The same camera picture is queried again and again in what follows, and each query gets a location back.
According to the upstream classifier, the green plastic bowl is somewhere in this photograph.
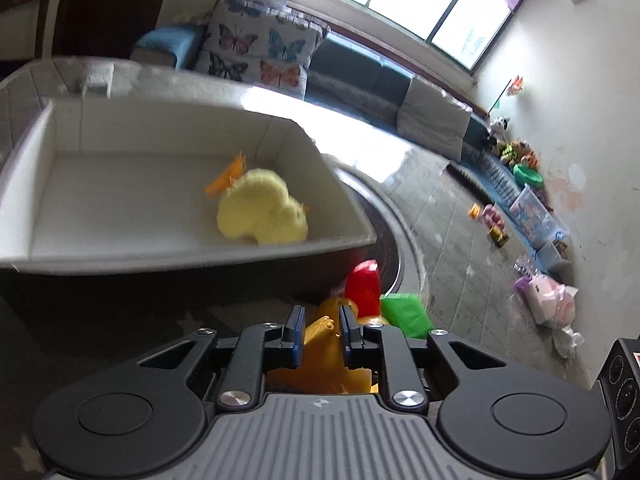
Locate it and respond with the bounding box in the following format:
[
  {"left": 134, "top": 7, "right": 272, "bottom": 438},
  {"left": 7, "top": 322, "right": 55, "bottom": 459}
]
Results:
[{"left": 512, "top": 163, "right": 547, "bottom": 191}]

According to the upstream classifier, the pink toy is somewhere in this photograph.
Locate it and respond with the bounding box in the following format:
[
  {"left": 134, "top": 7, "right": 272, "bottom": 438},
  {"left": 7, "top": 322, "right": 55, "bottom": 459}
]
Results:
[{"left": 480, "top": 203, "right": 507, "bottom": 230}]

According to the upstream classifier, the round dark rug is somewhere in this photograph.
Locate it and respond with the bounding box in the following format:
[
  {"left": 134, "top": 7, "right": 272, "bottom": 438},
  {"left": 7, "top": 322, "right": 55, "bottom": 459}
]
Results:
[{"left": 334, "top": 166, "right": 432, "bottom": 301}]

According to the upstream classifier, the pink plastic bag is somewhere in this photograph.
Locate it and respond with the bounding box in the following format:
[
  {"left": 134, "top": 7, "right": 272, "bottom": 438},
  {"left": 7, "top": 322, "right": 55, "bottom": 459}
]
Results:
[{"left": 524, "top": 280, "right": 579, "bottom": 329}]

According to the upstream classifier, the dark wooden door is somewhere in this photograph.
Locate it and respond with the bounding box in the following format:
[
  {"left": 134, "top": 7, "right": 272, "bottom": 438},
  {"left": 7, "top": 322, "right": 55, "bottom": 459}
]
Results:
[{"left": 52, "top": 0, "right": 178, "bottom": 59}]

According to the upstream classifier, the clear plastic toy bin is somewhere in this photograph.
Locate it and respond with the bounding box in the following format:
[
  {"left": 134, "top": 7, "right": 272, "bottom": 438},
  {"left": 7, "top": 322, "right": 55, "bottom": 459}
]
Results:
[{"left": 508, "top": 184, "right": 569, "bottom": 252}]

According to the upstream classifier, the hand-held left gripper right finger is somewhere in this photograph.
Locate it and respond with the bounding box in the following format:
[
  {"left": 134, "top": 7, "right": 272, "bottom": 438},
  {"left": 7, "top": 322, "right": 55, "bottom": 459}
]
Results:
[{"left": 340, "top": 305, "right": 509, "bottom": 414}]

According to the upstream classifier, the white plastic bag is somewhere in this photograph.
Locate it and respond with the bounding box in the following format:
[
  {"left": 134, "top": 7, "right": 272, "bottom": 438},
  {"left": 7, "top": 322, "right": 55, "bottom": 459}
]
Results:
[{"left": 552, "top": 326, "right": 585, "bottom": 359}]

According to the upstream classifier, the white storage box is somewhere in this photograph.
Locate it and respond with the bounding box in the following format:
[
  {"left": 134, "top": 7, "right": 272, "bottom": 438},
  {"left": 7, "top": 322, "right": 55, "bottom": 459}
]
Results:
[{"left": 0, "top": 96, "right": 377, "bottom": 277}]

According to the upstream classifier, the butterfly print pillow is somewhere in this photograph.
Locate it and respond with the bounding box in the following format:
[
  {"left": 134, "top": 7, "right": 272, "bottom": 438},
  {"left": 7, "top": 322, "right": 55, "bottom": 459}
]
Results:
[{"left": 194, "top": 0, "right": 332, "bottom": 102}]

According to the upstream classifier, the pile of stuffed toys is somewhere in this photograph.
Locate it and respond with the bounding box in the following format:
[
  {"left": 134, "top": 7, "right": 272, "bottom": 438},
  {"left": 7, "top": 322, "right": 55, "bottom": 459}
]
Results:
[{"left": 482, "top": 115, "right": 542, "bottom": 171}]

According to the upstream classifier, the orange plastic toy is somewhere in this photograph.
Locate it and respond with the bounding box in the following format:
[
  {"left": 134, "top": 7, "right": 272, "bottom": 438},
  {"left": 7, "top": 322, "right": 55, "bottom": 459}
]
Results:
[{"left": 267, "top": 296, "right": 382, "bottom": 395}]

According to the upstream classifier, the orange pinwheel toy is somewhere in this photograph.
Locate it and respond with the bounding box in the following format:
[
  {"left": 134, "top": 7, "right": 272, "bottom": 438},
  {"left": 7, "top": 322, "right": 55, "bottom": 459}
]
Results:
[{"left": 489, "top": 76, "right": 524, "bottom": 112}]

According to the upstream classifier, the yellow plush duck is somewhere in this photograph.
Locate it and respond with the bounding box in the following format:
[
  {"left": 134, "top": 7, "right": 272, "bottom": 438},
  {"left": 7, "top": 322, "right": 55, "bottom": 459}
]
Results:
[{"left": 205, "top": 153, "right": 310, "bottom": 246}]

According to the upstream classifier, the blue patterned floor mat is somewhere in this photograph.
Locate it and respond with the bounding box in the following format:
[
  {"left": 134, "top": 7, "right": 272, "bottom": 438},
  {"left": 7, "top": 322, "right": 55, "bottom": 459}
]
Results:
[{"left": 447, "top": 149, "right": 526, "bottom": 213}]

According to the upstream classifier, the red toy block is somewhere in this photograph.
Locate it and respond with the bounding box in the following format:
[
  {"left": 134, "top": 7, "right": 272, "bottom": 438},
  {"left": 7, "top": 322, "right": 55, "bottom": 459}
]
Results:
[{"left": 344, "top": 259, "right": 382, "bottom": 318}]

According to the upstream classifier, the dark teal sofa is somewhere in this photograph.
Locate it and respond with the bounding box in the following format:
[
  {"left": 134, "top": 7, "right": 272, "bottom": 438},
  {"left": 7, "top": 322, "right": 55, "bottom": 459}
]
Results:
[{"left": 304, "top": 32, "right": 506, "bottom": 162}]

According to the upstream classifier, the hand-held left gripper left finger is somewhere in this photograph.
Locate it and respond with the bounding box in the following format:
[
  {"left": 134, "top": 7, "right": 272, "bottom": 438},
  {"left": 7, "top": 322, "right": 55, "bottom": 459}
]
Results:
[{"left": 135, "top": 304, "right": 307, "bottom": 411}]

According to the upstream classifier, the green toy block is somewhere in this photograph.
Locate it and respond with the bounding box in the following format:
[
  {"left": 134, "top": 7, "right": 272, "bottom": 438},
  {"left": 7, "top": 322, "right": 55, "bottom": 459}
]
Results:
[{"left": 379, "top": 292, "right": 434, "bottom": 339}]

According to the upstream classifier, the blue cushion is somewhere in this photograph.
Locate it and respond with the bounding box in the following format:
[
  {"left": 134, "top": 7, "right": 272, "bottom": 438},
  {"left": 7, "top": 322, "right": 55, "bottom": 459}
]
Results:
[{"left": 131, "top": 25, "right": 207, "bottom": 69}]

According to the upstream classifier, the grey cloth sofa cover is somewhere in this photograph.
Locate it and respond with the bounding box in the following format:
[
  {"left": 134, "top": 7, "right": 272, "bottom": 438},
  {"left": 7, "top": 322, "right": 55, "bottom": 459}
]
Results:
[{"left": 397, "top": 74, "right": 474, "bottom": 162}]

